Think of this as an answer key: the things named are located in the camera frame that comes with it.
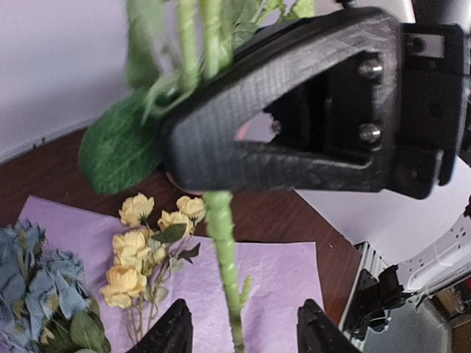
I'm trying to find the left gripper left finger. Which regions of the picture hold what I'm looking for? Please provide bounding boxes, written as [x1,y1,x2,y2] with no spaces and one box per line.
[127,299,194,353]

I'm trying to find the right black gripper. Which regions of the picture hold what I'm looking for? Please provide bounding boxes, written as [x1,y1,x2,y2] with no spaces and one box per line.
[301,21,470,199]

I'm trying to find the yellow rose bunch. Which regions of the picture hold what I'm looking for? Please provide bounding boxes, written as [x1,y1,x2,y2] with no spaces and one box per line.
[99,193,206,343]

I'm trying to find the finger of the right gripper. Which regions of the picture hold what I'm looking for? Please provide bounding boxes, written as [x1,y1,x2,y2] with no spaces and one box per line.
[162,122,392,192]
[160,7,400,147]

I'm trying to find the purple tissue paper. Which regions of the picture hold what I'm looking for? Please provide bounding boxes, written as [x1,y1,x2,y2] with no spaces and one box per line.
[20,196,322,352]

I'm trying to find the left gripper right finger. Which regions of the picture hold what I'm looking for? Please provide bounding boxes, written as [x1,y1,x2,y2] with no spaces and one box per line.
[297,299,360,353]

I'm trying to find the pink and yellow roses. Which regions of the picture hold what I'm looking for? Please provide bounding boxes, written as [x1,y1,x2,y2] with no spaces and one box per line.
[79,0,317,353]

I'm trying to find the aluminium front rail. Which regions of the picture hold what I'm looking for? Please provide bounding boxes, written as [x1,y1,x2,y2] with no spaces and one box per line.
[339,241,389,352]

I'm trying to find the blue hydrangea flower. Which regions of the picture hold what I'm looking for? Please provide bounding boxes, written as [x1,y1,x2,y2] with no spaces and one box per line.
[1,219,111,352]

